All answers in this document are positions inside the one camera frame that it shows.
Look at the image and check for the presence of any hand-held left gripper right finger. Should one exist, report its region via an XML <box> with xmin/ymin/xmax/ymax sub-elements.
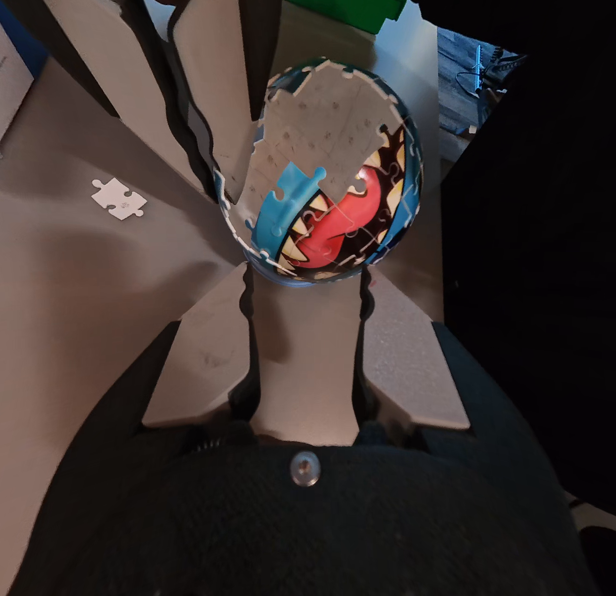
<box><xmin>355</xmin><ymin>265</ymin><xmax>471</xmax><ymax>430</ymax></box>

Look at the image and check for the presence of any blue monster-mouth puzzle ball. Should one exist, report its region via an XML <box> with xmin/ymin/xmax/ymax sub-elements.
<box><xmin>214</xmin><ymin>57</ymin><xmax>427</xmax><ymax>289</ymax></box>

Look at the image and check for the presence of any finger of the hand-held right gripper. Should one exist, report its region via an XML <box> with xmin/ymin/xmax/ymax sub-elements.
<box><xmin>39</xmin><ymin>0</ymin><xmax>221</xmax><ymax>204</ymax></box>
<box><xmin>166</xmin><ymin>0</ymin><xmax>270</xmax><ymax>207</ymax></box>

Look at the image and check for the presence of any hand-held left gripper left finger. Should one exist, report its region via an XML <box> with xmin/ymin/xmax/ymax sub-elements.
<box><xmin>142</xmin><ymin>262</ymin><xmax>264</xmax><ymax>426</ymax></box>

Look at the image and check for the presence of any green plastic bin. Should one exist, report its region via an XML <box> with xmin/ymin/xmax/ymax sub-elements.
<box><xmin>281</xmin><ymin>0</ymin><xmax>408</xmax><ymax>36</ymax></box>

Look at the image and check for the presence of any white puzzle piece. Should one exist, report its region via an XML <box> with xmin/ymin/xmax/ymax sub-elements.
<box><xmin>91</xmin><ymin>177</ymin><xmax>148</xmax><ymax>220</ymax></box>

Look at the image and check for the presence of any black cable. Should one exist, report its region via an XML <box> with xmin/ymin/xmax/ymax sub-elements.
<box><xmin>455</xmin><ymin>45</ymin><xmax>530</xmax><ymax>135</ymax></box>

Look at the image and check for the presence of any puzzle ball cardboard box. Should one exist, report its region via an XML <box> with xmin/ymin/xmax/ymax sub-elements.
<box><xmin>0</xmin><ymin>0</ymin><xmax>50</xmax><ymax>142</ymax></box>

